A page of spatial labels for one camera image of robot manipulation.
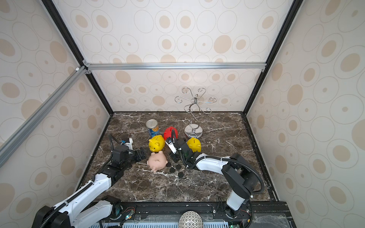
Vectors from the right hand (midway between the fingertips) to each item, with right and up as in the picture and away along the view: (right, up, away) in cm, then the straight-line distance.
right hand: (177, 147), depth 89 cm
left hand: (-17, 0, -6) cm, 18 cm away
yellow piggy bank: (+11, +2, 0) cm, 11 cm away
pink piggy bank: (-11, -7, -6) cm, 15 cm away
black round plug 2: (+1, -13, 0) cm, 13 cm away
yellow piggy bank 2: (-13, +2, 0) cm, 14 cm away
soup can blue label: (-18, +13, +9) cm, 24 cm away
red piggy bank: (-7, +9, +5) cm, 12 cm away
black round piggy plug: (-3, -14, -2) cm, 14 cm away
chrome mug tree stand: (+12, +10, +16) cm, 23 cm away
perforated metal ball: (+8, -33, -19) cm, 39 cm away
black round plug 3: (-6, -10, -2) cm, 12 cm away
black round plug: (+2, -16, -2) cm, 17 cm away
